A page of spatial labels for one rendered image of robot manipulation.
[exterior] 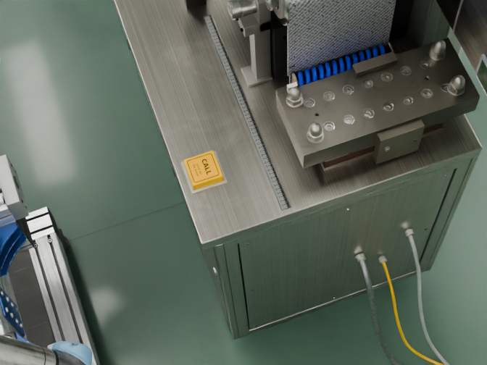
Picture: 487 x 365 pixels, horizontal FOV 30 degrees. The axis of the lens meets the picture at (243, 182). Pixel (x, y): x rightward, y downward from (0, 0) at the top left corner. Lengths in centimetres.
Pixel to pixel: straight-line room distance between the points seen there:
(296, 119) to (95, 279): 120
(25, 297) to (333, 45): 125
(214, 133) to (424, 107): 47
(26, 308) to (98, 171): 59
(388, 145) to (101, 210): 131
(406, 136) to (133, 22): 73
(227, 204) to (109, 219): 106
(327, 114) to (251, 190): 24
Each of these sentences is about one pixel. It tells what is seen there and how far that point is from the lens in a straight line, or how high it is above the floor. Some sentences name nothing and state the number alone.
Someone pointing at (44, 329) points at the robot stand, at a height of 21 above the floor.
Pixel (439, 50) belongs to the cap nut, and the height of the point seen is 106.
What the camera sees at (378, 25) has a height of 110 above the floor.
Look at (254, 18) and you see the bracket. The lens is 193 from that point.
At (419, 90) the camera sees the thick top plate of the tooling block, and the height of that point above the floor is 103.
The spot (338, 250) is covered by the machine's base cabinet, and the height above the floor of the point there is 55.
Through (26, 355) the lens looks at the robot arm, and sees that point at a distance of 159.
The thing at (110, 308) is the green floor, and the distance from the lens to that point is 289.
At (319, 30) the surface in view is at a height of 116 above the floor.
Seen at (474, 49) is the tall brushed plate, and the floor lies 119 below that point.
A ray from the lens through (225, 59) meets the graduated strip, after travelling 216.
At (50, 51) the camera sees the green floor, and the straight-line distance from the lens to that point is 335.
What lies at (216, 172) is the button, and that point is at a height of 92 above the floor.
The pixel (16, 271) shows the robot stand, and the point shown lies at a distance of 277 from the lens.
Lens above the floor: 271
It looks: 65 degrees down
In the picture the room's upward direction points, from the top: 6 degrees counter-clockwise
